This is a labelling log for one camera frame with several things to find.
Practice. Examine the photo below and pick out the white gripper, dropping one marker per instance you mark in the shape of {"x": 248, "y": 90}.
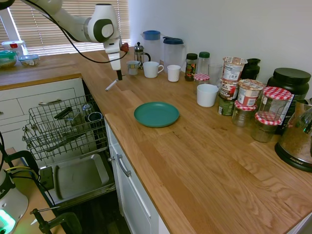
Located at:
{"x": 115, "y": 61}

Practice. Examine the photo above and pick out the silver metal fork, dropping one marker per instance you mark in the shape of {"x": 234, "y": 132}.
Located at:
{"x": 111, "y": 85}

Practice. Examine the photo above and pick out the white robot base green light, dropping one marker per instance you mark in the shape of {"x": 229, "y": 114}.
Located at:
{"x": 12, "y": 204}

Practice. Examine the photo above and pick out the open dishwasher door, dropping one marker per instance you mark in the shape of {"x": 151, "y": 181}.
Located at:
{"x": 80, "y": 175}

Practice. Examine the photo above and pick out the white patterned mug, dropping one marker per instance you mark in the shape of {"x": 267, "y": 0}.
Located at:
{"x": 132, "y": 68}

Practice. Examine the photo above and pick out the glass french press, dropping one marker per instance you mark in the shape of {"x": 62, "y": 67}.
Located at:
{"x": 139, "y": 54}

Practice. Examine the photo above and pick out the clear pitcher light blue lid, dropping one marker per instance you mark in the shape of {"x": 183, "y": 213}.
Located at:
{"x": 151, "y": 48}

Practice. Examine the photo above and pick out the clear glass in rack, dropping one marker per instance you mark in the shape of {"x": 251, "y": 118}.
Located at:
{"x": 87, "y": 108}

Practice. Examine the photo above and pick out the dark cup in rack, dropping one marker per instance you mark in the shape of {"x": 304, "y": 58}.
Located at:
{"x": 94, "y": 117}

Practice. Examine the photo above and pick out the green round plate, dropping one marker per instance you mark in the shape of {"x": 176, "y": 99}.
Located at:
{"x": 156, "y": 114}

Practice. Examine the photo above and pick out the white ribbed cup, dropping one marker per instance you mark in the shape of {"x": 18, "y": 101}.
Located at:
{"x": 173, "y": 73}

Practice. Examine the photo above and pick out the clear pitcher dark blue lid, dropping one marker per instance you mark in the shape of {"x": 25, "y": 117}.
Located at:
{"x": 173, "y": 53}

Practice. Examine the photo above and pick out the black utensil in rack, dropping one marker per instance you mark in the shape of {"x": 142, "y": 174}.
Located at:
{"x": 63, "y": 113}

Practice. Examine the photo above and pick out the dark spice jar black lid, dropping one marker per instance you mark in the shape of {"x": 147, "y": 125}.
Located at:
{"x": 190, "y": 68}

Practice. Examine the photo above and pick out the glass jar red checkered lid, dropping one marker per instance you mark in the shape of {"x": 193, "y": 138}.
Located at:
{"x": 276, "y": 102}
{"x": 243, "y": 114}
{"x": 264, "y": 130}
{"x": 201, "y": 77}

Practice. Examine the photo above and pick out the metal cabinet knob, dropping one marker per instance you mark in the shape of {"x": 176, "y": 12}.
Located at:
{"x": 111, "y": 159}

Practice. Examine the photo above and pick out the clear jar green lid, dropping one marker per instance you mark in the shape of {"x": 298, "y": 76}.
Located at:
{"x": 204, "y": 62}

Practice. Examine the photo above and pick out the white plain cup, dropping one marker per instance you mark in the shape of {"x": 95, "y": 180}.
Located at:
{"x": 207, "y": 96}

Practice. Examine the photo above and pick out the food container blue lid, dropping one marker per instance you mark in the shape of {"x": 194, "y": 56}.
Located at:
{"x": 29, "y": 60}

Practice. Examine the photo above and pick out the white drawer cabinet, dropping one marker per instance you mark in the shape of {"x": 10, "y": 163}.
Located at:
{"x": 29, "y": 93}

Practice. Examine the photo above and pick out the clear drinking glass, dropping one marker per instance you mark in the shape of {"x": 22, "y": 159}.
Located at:
{"x": 215, "y": 74}

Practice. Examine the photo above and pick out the window blinds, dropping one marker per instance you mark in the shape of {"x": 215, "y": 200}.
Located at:
{"x": 29, "y": 36}

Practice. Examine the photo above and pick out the oatmeal cup red label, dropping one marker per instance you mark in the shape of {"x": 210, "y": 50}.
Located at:
{"x": 228, "y": 90}

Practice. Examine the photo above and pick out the green tin can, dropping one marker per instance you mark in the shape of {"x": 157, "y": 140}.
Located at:
{"x": 225, "y": 107}

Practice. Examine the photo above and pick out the food container green lid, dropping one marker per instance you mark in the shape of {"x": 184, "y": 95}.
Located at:
{"x": 8, "y": 59}

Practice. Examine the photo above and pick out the food container red clip lid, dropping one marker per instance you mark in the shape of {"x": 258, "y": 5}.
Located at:
{"x": 11, "y": 45}

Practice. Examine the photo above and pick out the oatmeal cup white label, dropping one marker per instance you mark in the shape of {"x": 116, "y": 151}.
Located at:
{"x": 232, "y": 69}
{"x": 249, "y": 93}

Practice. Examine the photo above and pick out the black screw clamp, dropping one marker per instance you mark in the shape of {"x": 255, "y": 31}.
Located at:
{"x": 61, "y": 219}
{"x": 24, "y": 156}

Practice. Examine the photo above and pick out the white cabinet door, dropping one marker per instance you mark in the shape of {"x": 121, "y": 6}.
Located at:
{"x": 134, "y": 202}

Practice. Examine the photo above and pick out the black jug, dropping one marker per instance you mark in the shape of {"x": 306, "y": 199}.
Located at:
{"x": 252, "y": 69}

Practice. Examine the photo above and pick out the black protein powder tub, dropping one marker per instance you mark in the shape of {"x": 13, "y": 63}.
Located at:
{"x": 291, "y": 80}

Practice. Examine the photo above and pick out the steel electric kettle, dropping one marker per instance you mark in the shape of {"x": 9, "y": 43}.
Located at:
{"x": 296, "y": 136}

